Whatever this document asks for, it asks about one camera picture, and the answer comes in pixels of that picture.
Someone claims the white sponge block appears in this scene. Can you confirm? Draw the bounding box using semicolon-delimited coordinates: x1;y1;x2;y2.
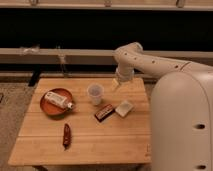
115;100;133;117

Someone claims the clear plastic cup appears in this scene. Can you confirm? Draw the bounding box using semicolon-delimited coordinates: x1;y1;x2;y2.
87;84;104;105

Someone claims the white tube bottle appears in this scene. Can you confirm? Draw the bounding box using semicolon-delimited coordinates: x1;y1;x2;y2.
44;91;73;109

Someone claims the dark brown eraser bar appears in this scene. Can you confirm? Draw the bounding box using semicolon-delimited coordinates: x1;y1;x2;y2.
95;104;115;122

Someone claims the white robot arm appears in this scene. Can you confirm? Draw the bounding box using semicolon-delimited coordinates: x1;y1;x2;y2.
114;42;213;171

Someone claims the wooden table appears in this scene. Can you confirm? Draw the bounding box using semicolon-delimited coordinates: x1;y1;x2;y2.
8;78;151;166

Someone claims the red chili pepper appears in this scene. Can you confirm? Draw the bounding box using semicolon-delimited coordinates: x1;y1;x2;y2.
63;123;71;149

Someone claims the orange round plate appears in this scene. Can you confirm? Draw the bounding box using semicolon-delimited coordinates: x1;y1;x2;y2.
40;88;74;116

